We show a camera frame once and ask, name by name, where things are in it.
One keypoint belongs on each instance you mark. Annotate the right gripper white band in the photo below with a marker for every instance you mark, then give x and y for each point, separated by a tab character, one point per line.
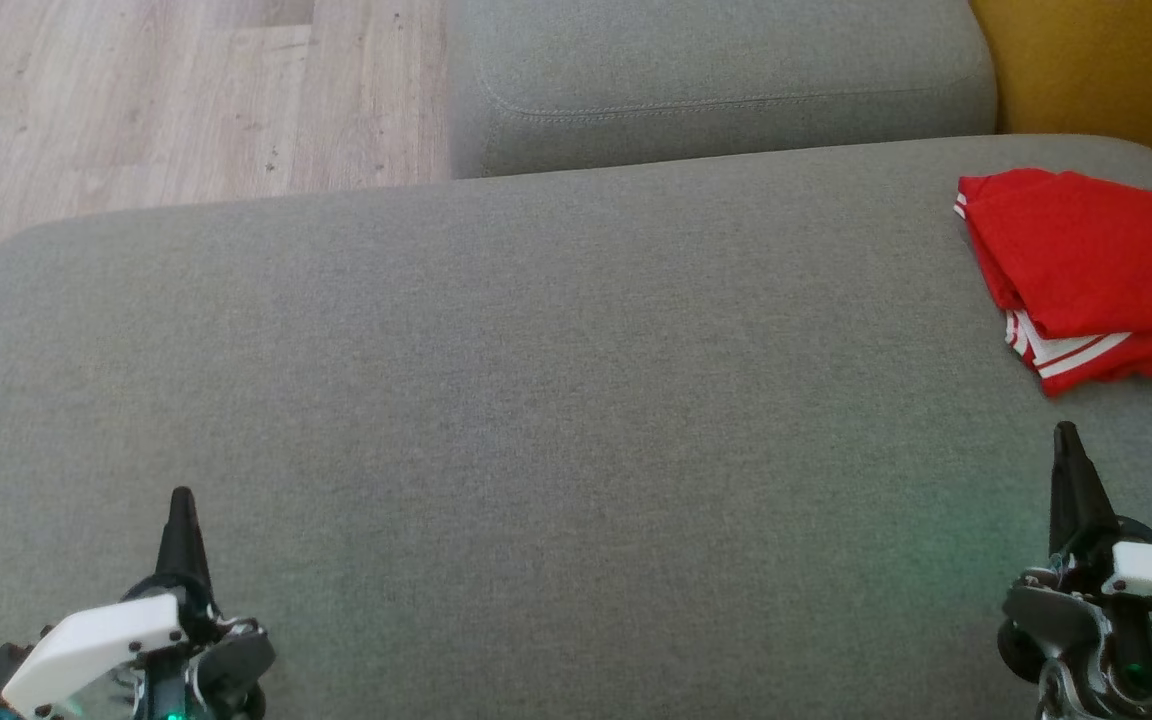
1136	600

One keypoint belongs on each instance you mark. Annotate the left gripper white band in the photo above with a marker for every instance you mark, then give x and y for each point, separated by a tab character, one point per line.
96	645

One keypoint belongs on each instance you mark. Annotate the red white sports shirt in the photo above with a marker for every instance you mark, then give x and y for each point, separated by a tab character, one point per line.
1086	260

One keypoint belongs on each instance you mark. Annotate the large grey sofa seat cushion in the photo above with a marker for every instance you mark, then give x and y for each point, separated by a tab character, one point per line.
536	400

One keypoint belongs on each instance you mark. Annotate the small grey sofa cushion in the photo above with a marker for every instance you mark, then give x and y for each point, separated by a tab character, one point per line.
716	60

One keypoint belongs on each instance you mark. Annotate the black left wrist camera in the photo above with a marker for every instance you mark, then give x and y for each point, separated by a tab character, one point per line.
1	675

